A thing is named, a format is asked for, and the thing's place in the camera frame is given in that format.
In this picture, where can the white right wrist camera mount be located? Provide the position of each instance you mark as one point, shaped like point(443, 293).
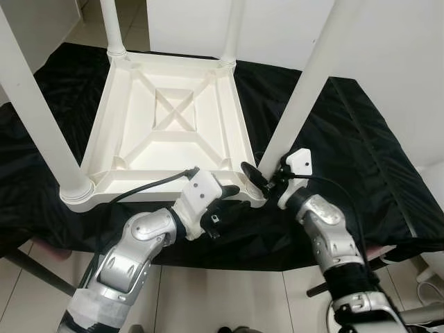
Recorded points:
point(298, 166)

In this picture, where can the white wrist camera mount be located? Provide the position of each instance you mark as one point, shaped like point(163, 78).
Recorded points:
point(198, 194)
point(298, 166)

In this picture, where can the pink folding table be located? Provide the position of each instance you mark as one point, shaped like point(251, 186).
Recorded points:
point(378, 251)

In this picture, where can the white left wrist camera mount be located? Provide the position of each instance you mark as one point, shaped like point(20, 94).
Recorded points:
point(198, 194)

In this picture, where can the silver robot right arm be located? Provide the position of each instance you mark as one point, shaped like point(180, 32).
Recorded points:
point(333, 236)

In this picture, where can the black cloth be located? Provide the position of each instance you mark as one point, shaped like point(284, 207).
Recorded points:
point(374, 159)

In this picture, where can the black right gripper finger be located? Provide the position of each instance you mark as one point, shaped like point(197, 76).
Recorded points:
point(254, 177)

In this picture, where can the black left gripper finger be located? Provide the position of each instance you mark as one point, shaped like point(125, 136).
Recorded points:
point(230, 190)

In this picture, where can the white plastic table top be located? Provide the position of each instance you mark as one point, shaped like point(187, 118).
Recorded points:
point(125, 139)

